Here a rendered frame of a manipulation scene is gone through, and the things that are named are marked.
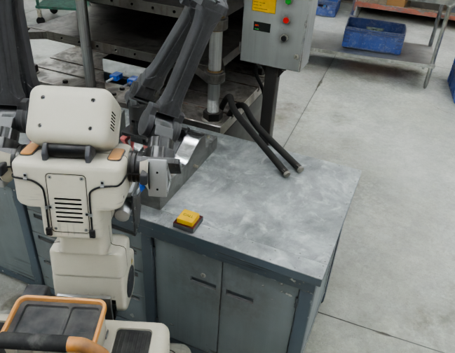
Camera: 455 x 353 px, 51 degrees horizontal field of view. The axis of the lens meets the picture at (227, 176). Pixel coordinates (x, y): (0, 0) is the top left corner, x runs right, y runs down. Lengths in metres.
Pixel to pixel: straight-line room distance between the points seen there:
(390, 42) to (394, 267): 2.93
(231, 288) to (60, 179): 0.84
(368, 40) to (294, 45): 3.09
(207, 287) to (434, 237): 1.73
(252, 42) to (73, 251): 1.30
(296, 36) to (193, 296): 1.20
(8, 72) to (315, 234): 1.09
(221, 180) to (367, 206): 1.57
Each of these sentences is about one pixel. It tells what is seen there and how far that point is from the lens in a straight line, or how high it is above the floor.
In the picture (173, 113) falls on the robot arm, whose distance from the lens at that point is 1.34.
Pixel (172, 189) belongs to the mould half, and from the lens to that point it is 1.80.
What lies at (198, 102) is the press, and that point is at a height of 0.79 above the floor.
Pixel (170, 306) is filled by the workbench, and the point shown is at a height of 0.30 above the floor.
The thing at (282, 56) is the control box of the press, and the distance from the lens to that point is 2.25.
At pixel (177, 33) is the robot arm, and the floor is 1.46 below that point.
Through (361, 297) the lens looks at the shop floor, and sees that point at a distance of 2.67.
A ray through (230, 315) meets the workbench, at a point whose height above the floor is 0.39.
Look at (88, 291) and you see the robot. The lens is 1.57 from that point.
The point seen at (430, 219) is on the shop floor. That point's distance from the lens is 3.35.
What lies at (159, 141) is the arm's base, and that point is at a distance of 1.30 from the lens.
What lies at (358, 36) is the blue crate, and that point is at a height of 0.39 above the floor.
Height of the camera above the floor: 1.90
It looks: 35 degrees down
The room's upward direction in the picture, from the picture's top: 4 degrees clockwise
